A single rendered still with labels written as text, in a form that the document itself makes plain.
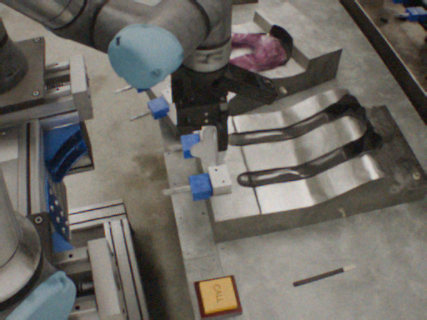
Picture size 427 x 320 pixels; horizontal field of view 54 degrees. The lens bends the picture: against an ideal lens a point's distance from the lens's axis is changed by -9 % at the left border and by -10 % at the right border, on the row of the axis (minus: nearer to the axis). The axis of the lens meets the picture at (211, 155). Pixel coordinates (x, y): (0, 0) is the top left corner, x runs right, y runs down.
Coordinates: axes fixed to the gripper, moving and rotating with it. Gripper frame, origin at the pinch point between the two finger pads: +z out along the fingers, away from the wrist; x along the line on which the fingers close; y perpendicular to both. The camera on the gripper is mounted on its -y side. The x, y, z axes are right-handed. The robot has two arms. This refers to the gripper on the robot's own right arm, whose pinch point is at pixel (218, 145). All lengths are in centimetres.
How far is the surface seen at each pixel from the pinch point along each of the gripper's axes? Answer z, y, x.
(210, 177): 9.5, 1.3, -0.3
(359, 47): 21, -56, -48
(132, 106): 101, 19, -118
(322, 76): 18, -37, -34
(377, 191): 12.6, -32.5, 8.3
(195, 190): 10.5, 4.6, 1.5
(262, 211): 12.2, -7.2, 7.7
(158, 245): 101, 16, -36
